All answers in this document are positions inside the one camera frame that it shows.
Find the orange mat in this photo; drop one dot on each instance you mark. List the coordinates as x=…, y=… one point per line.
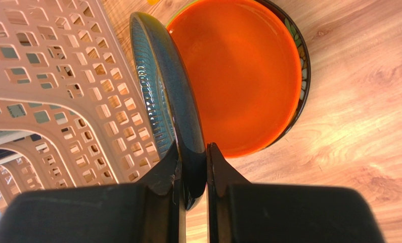
x=152, y=2

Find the orange plate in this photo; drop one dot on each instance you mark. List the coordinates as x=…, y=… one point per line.
x=244, y=70

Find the dark teal plate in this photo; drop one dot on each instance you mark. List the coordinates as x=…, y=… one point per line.
x=169, y=101

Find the pink plastic file organizer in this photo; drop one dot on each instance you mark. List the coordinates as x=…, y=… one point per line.
x=71, y=113

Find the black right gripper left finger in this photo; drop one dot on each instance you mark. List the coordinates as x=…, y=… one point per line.
x=149, y=210

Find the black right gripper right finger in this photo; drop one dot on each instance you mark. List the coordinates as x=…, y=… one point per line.
x=242, y=211

